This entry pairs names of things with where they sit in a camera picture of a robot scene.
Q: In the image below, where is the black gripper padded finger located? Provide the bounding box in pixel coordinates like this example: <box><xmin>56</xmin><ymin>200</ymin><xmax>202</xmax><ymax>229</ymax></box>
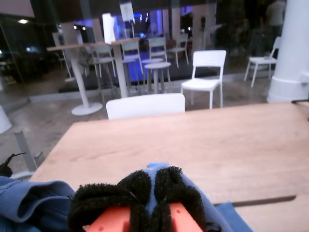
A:
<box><xmin>0</xmin><ymin>162</ymin><xmax>13</xmax><ymax>177</ymax></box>

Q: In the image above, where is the orange gripper padded finger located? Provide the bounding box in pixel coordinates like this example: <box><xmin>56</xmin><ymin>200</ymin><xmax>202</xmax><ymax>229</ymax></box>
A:
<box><xmin>152</xmin><ymin>165</ymin><xmax>221</xmax><ymax>232</ymax></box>
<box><xmin>68</xmin><ymin>170</ymin><xmax>152</xmax><ymax>232</ymax></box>

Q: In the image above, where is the blue printed T-shirt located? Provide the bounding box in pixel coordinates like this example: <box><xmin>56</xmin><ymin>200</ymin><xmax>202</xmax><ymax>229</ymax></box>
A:
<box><xmin>0</xmin><ymin>164</ymin><xmax>253</xmax><ymax>232</ymax></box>

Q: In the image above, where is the grey metal table leg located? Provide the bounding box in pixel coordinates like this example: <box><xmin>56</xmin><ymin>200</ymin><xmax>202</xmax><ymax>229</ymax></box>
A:
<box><xmin>13</xmin><ymin>130</ymin><xmax>44</xmax><ymax>175</ymax></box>

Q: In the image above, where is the short blue tape piece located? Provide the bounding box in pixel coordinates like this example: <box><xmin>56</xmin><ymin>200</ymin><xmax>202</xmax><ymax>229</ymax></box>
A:
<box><xmin>146</xmin><ymin>161</ymin><xmax>170</xmax><ymax>168</ymax></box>

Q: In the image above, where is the white slatted chair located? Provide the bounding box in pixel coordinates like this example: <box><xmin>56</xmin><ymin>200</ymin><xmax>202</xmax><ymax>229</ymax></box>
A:
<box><xmin>105</xmin><ymin>92</ymin><xmax>186</xmax><ymax>120</ymax></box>

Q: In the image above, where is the tall wooden bar table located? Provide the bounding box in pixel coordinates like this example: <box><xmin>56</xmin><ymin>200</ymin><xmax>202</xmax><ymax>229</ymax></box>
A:
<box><xmin>46</xmin><ymin>37</ymin><xmax>141</xmax><ymax>116</ymax></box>

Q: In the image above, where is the white plastic chair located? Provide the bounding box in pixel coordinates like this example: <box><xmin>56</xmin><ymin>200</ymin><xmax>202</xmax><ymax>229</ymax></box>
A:
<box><xmin>180</xmin><ymin>49</ymin><xmax>227</xmax><ymax>110</ymax></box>
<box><xmin>243</xmin><ymin>36</ymin><xmax>282</xmax><ymax>88</ymax></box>

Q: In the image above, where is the round white stool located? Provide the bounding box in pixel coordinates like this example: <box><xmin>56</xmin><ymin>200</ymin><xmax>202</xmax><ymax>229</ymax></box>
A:
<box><xmin>144</xmin><ymin>61</ymin><xmax>172</xmax><ymax>94</ymax></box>

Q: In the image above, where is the grey bar stool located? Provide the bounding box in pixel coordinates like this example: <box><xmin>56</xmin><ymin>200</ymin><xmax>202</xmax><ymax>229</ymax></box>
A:
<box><xmin>121</xmin><ymin>42</ymin><xmax>144</xmax><ymax>90</ymax></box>
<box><xmin>91</xmin><ymin>44</ymin><xmax>117</xmax><ymax>98</ymax></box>

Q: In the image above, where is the grey cafe chair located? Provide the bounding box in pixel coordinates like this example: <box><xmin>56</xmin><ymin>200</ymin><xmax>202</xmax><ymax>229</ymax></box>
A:
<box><xmin>168</xmin><ymin>32</ymin><xmax>190</xmax><ymax>69</ymax></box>
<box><xmin>147</xmin><ymin>36</ymin><xmax>168</xmax><ymax>62</ymax></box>

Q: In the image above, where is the white bucket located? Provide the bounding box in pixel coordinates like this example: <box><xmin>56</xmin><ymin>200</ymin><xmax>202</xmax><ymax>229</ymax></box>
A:
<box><xmin>266</xmin><ymin>0</ymin><xmax>309</xmax><ymax>103</ymax></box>

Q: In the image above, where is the black cable tie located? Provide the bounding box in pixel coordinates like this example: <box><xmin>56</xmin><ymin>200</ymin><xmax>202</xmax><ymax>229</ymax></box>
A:
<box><xmin>3</xmin><ymin>151</ymin><xmax>27</xmax><ymax>167</ymax></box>

